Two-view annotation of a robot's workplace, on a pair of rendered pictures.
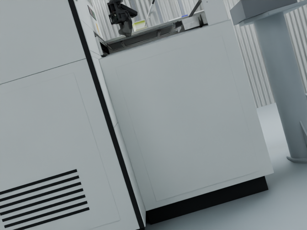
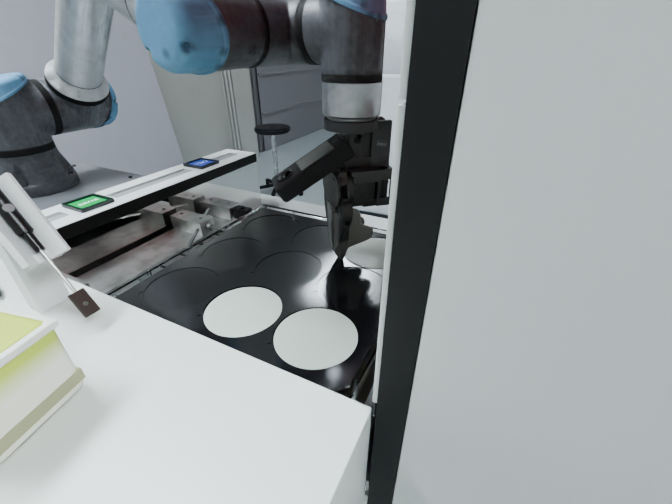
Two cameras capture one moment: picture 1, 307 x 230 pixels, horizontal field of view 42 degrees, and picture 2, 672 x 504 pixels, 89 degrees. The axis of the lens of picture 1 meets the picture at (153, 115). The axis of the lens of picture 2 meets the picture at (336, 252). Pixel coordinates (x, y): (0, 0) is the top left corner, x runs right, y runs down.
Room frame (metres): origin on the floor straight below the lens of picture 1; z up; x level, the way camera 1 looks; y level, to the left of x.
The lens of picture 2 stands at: (2.59, 0.20, 1.19)
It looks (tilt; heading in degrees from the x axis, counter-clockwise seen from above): 31 degrees down; 205
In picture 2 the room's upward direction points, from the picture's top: straight up
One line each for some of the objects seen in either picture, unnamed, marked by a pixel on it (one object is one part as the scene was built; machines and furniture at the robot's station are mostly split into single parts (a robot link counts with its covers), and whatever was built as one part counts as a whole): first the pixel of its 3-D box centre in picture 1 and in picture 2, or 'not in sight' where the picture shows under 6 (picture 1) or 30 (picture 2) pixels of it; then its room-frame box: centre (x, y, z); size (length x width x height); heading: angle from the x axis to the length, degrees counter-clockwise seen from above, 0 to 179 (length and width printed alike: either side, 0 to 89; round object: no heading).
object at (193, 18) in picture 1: (189, 20); (220, 207); (2.08, -0.32, 0.89); 0.08 x 0.03 x 0.03; 89
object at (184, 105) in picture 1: (182, 116); not in sight; (2.30, -0.16, 0.41); 0.96 x 0.64 x 0.82; 179
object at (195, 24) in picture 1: (187, 29); (163, 253); (2.23, -0.32, 0.87); 0.36 x 0.08 x 0.03; 179
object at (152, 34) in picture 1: (140, 38); (288, 269); (2.22, -0.06, 0.90); 0.34 x 0.34 x 0.01; 89
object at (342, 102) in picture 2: not in sight; (350, 100); (2.15, 0.01, 1.13); 0.08 x 0.08 x 0.05
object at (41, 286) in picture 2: (152, 15); (30, 250); (2.46, -0.17, 1.03); 0.06 x 0.04 x 0.13; 89
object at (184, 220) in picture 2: not in sight; (192, 222); (2.16, -0.32, 0.89); 0.08 x 0.03 x 0.03; 89
